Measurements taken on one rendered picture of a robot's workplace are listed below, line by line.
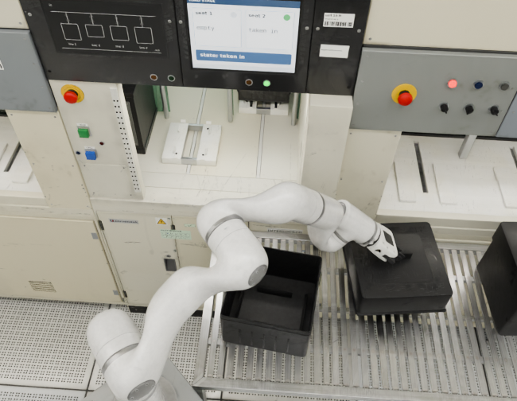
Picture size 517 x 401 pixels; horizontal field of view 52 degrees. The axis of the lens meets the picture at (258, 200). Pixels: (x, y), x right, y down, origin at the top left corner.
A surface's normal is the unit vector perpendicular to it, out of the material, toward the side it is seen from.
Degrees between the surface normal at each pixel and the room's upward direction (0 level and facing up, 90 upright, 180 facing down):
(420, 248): 0
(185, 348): 0
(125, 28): 90
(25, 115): 90
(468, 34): 90
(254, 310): 0
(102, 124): 90
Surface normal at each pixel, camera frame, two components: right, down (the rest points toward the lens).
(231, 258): -0.52, -0.27
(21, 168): 0.02, -0.64
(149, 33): -0.06, 0.77
